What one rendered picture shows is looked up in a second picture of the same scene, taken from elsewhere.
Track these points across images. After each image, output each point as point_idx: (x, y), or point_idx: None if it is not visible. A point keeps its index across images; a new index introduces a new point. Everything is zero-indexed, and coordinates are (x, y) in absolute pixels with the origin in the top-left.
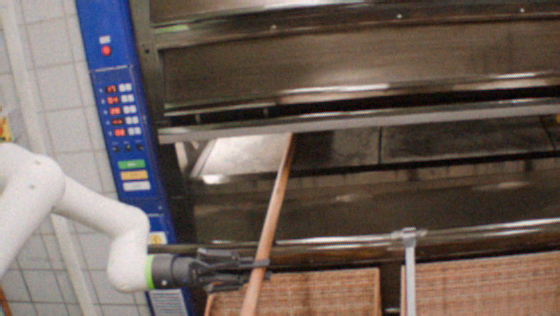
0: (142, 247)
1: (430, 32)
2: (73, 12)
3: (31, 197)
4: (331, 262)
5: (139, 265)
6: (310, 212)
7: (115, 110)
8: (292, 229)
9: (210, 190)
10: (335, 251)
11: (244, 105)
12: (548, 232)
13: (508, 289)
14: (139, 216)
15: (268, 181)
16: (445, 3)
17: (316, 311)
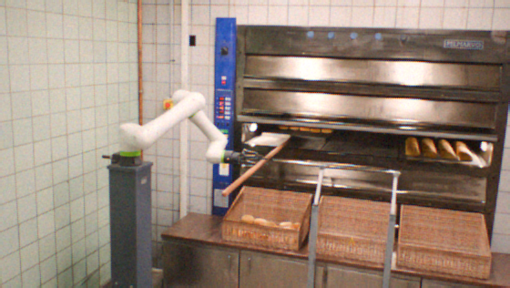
0: (222, 147)
1: (349, 97)
2: (212, 64)
3: (192, 103)
4: (293, 189)
5: (219, 151)
6: (289, 165)
7: (221, 108)
8: (280, 170)
9: (251, 148)
10: (295, 181)
11: (271, 112)
12: (390, 192)
13: (369, 216)
14: (224, 137)
15: (274, 148)
16: (356, 86)
17: (282, 209)
